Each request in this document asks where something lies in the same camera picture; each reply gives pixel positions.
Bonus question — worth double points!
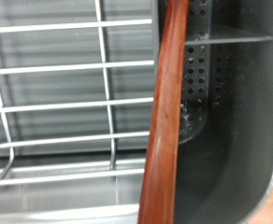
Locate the red-brown wooden spoon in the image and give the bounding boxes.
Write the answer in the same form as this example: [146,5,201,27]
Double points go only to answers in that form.
[136,0,191,224]

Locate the grey dish drying rack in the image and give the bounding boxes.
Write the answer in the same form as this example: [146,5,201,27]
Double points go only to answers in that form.
[0,0,158,224]

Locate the grey cutlery holder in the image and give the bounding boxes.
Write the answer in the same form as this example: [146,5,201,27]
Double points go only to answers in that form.
[151,0,273,224]

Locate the steel wire dish rack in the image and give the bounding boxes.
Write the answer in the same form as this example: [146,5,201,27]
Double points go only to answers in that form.
[0,0,156,189]

